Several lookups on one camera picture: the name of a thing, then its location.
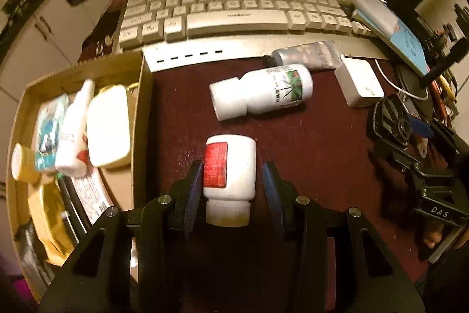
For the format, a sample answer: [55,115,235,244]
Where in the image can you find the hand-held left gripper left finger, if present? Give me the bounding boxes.
[38,160,204,313]

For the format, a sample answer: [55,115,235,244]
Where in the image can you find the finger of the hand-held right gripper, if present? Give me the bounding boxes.
[367,142,469,204]
[408,115,469,167]

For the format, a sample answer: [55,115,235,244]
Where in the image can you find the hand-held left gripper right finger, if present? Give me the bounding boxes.
[262,161,426,313]

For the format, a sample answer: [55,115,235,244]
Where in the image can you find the white bottle red label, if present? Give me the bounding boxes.
[202,134,257,227]

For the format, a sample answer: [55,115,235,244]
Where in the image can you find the shallow cardboard box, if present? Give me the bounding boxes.
[5,51,154,302]

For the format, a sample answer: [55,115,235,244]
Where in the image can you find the white spray bottle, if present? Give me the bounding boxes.
[69,166,114,226]

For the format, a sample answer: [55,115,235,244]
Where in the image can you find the white bottle green label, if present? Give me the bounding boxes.
[209,64,315,122]

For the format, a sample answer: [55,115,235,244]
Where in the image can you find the cream rectangular case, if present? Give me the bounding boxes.
[87,84,132,169]

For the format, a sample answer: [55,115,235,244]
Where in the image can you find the black marker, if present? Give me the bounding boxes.
[55,174,86,236]

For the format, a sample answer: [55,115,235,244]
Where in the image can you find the pink floral hand cream tube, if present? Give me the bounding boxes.
[55,78,96,178]

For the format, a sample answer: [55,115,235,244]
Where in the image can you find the gold foil packet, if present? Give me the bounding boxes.
[27,181,77,266]

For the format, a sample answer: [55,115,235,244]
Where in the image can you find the cartoon print tissue pack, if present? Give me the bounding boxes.
[31,93,70,172]

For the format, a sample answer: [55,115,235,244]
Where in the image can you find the yellow jar white lid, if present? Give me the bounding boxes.
[10,143,41,183]

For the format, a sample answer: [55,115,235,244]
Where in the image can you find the black snack packet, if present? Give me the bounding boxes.
[13,221,55,299]

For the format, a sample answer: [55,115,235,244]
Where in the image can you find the person's right hand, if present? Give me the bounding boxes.
[419,221,444,251]

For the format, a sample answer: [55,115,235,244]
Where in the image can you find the pile of pens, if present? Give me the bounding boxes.
[425,23,462,119]

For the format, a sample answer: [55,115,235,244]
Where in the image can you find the burgundy tablecloth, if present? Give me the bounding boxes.
[79,0,455,313]

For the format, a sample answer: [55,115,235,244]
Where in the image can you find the white charger adapter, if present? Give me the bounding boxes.
[334,58,385,108]

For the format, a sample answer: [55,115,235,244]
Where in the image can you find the light blue book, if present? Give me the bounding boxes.
[354,10,431,77]

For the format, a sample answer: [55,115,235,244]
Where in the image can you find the white power bank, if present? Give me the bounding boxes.
[350,0,400,33]

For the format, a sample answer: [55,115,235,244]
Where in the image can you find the silver tube black cap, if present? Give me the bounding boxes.
[264,40,343,70]

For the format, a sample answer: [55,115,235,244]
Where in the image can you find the white keyboard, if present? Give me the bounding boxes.
[112,0,389,73]

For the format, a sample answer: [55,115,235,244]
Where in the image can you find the white kitchen cabinets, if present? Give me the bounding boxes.
[0,0,92,104]

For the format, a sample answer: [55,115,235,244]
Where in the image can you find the white cable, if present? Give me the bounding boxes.
[341,53,429,101]

